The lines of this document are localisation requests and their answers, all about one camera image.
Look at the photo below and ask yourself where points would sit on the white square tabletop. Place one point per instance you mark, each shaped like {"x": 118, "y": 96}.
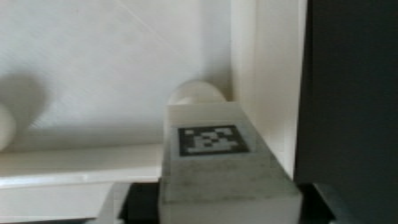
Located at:
{"x": 96, "y": 57}

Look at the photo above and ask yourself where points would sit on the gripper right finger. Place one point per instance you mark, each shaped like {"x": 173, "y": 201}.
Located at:
{"x": 324, "y": 209}

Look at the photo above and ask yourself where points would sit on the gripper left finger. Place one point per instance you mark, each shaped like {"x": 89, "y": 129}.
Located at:
{"x": 130, "y": 207}

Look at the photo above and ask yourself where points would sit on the white leg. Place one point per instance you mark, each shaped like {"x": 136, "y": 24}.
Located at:
{"x": 224, "y": 185}

